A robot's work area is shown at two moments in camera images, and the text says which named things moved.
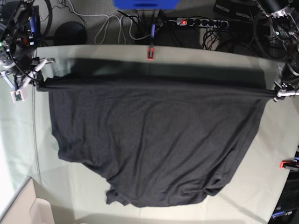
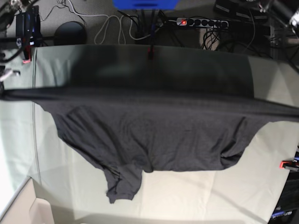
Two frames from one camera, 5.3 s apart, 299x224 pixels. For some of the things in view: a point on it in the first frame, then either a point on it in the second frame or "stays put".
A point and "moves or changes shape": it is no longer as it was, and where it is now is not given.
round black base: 70,33 stays put
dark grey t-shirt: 154,141 moves or changes shape
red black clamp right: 289,164 stays put
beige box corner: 25,208 stays put
